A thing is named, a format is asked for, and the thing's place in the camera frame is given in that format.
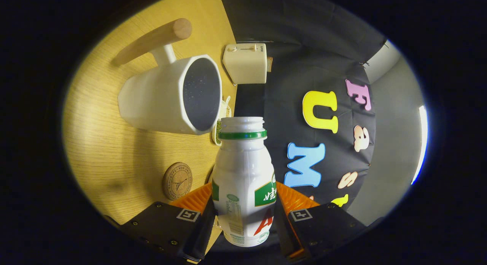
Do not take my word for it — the white divided bean dish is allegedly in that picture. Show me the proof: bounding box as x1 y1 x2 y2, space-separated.
211 96 232 146

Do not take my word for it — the cream toaster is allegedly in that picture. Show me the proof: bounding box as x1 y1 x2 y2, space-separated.
222 43 267 86

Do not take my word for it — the black backdrop cloth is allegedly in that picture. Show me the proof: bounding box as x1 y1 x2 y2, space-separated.
219 0 388 254

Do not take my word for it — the white juice bottle green label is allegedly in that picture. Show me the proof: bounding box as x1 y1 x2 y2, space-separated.
212 116 277 247

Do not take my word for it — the round wooden coaster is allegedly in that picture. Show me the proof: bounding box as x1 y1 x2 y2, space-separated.
163 162 193 201

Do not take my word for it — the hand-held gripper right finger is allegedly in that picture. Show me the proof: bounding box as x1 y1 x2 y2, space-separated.
273 181 368 262

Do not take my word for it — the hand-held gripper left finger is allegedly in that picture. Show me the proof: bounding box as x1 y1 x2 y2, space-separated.
121 182 217 263

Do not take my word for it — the white cup wooden handle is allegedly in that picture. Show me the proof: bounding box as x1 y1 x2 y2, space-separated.
113 18 223 136

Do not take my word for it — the wooden table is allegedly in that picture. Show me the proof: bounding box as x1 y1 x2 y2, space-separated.
63 0 238 254

